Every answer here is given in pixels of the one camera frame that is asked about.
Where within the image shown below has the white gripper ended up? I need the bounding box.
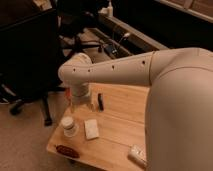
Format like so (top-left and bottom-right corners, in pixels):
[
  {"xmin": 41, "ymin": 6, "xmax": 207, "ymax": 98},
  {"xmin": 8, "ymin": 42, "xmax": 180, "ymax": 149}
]
[{"xmin": 70, "ymin": 83, "xmax": 93, "ymax": 111}]

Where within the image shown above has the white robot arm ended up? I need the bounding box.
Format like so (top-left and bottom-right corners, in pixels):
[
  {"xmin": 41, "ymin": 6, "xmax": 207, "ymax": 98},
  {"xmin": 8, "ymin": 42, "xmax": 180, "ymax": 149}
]
[{"xmin": 58, "ymin": 47, "xmax": 213, "ymax": 171}]

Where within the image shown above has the black marker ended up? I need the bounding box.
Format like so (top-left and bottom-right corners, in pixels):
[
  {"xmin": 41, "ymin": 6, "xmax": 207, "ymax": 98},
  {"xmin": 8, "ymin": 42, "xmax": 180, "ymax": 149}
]
[{"xmin": 98, "ymin": 93, "xmax": 104, "ymax": 111}]

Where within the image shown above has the orange bowl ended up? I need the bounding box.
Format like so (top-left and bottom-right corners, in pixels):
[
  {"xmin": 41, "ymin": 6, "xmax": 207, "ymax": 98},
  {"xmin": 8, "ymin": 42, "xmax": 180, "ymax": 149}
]
[{"xmin": 65, "ymin": 88, "xmax": 72, "ymax": 102}]

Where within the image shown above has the wooden table board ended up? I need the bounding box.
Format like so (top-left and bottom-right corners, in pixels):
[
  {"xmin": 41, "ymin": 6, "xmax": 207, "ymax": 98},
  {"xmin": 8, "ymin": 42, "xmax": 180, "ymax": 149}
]
[{"xmin": 47, "ymin": 84, "xmax": 149, "ymax": 171}]

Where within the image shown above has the black swivel chair base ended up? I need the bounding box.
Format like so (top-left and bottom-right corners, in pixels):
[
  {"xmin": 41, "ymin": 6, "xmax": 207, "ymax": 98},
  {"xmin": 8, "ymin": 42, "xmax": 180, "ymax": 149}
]
[{"xmin": 60, "ymin": 35, "xmax": 103, "ymax": 60}]

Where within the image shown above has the dark red oblong object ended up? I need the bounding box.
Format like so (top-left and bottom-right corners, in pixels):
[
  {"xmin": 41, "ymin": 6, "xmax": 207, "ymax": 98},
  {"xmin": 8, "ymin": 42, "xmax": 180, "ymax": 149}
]
[{"xmin": 56, "ymin": 145, "xmax": 80, "ymax": 158}]

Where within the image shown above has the white crumpled object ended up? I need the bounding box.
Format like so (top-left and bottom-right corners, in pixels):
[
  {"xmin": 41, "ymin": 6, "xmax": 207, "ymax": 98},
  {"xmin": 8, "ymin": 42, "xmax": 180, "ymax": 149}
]
[{"xmin": 128, "ymin": 145, "xmax": 147, "ymax": 169}]

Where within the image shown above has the black office chair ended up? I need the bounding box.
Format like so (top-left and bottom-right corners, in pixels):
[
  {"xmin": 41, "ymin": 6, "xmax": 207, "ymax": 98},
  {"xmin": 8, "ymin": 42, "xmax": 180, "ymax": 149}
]
[{"xmin": 0, "ymin": 9, "xmax": 64, "ymax": 126}]

